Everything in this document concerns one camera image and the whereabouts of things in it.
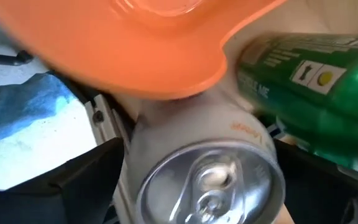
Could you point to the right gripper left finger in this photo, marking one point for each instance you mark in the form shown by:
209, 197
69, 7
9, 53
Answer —
48, 199

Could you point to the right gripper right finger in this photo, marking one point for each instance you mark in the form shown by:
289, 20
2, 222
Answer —
328, 199

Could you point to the white lemon soda can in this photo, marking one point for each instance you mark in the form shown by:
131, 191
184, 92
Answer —
197, 186

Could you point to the orange plastic bin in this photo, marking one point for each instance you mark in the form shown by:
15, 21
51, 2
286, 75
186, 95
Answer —
120, 46

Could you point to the green soda can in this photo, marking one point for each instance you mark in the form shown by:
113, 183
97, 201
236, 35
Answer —
315, 102

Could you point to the blue floor sheet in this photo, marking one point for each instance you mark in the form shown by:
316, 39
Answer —
17, 105

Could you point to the silver crossbar bracket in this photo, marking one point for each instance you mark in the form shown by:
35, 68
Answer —
104, 124

